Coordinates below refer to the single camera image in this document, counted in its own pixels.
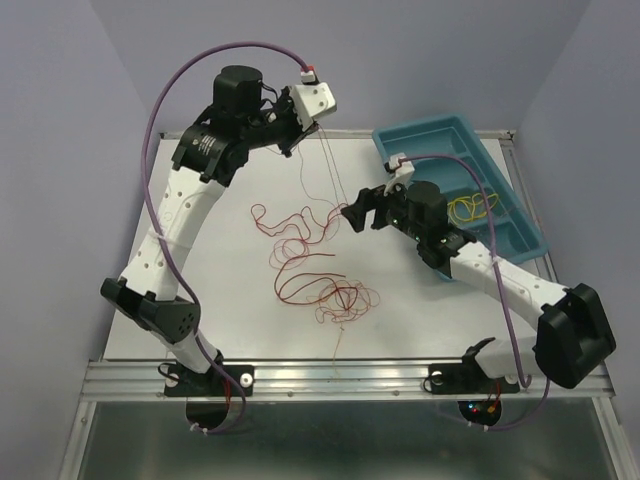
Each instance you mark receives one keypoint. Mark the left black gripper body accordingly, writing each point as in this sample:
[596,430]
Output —
[281,125]

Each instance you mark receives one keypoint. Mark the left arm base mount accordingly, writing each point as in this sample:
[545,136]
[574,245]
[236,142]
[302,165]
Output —
[183,383]

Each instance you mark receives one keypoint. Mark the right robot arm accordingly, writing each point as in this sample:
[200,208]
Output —
[572,332]

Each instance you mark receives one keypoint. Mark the aluminium rail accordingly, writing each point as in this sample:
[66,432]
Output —
[278,381]

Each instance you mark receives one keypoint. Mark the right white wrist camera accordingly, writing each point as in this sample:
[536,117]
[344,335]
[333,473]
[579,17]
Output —
[401,170]

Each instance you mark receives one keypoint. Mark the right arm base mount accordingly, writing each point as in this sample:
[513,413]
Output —
[465,377]

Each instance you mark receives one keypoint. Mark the teal plastic tray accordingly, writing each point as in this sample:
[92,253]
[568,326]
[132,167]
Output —
[463,166]

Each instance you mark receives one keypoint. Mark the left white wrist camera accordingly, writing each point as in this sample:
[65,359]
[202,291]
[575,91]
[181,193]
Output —
[312,99]

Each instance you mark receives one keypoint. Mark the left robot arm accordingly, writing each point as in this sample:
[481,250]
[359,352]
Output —
[204,163]

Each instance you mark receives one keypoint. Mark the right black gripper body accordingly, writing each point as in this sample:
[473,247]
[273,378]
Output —
[394,211]

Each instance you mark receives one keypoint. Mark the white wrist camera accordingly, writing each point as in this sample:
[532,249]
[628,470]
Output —
[312,99]
[401,170]

